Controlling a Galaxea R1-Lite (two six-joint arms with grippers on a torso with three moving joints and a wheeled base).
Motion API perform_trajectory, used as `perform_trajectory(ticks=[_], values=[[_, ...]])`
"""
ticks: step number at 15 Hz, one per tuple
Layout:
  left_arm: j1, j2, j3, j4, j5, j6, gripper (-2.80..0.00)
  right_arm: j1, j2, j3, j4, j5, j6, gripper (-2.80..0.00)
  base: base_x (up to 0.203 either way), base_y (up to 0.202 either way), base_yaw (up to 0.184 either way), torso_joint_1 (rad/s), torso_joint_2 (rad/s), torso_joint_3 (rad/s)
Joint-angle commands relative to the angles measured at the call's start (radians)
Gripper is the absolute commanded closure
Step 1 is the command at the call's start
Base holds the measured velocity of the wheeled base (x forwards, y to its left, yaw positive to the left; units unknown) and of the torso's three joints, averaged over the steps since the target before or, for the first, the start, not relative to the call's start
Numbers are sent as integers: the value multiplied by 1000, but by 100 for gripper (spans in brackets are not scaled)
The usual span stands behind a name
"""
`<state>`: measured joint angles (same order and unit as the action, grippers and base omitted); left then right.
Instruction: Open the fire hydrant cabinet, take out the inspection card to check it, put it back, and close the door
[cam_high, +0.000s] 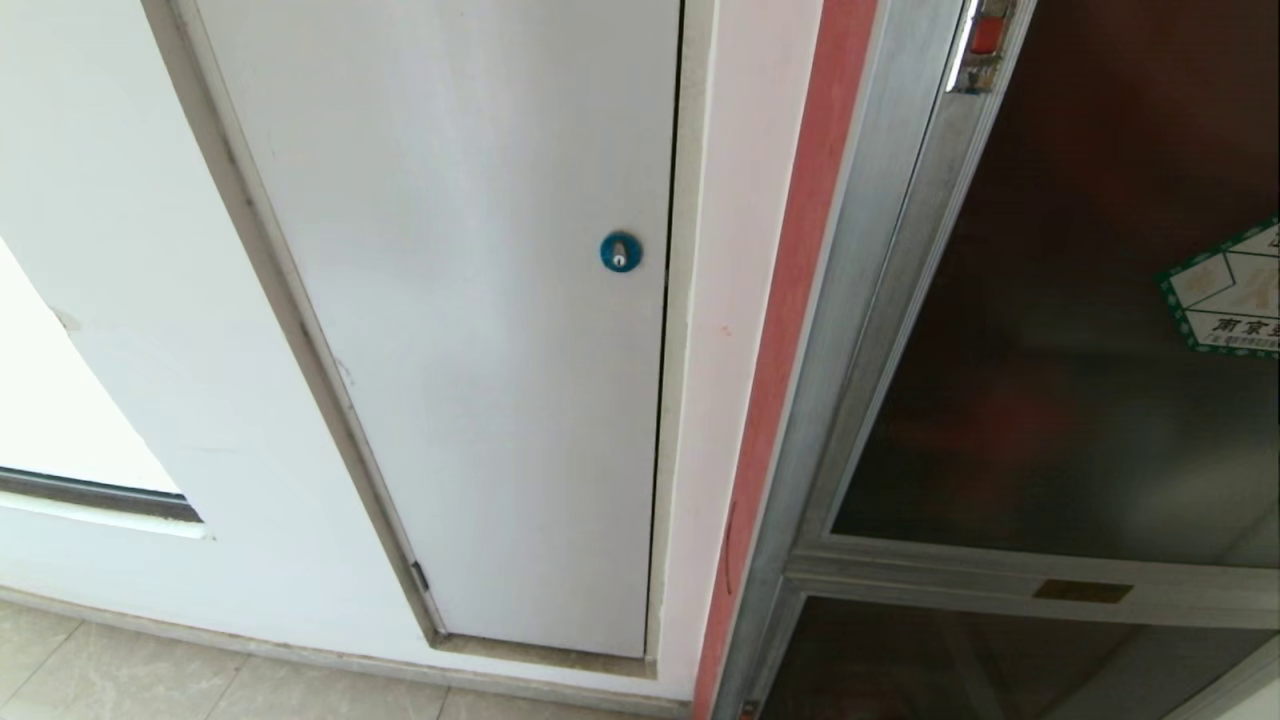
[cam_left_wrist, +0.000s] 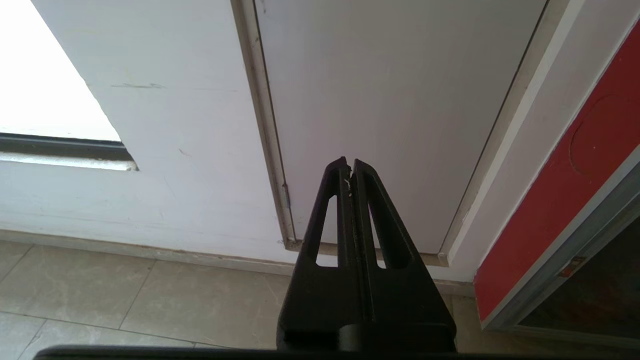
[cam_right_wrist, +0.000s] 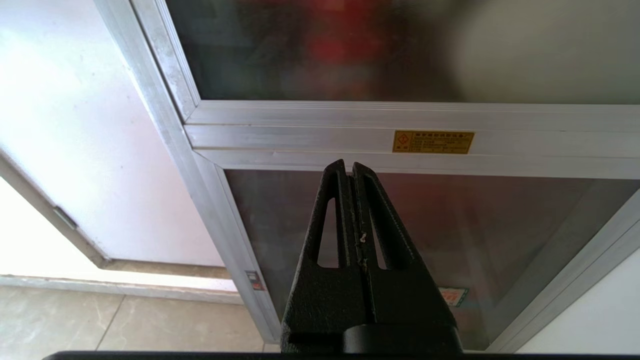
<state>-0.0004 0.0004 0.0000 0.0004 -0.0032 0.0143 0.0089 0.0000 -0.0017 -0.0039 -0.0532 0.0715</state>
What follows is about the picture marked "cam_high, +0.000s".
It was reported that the blue round door lock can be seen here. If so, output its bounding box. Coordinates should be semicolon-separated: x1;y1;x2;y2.
600;231;643;274

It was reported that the white access panel door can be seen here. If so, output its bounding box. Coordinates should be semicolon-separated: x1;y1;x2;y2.
197;0;684;659

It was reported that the aluminium framed glass cabinet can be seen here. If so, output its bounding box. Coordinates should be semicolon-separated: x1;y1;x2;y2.
712;0;1280;720

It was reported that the red cabinet door latch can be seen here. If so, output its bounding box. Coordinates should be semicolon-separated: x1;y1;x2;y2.
946;0;1019;95

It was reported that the small brass plate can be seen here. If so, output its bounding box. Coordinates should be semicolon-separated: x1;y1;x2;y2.
1033;579;1135;605

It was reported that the green white diamond sticker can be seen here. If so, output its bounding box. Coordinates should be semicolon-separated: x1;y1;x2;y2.
1158;215;1280;360

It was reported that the red cabinet frame strip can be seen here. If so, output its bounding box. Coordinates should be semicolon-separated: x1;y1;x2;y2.
692;0;881;720

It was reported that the grey panel door frame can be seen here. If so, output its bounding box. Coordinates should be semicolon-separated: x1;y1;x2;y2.
140;0;719;681

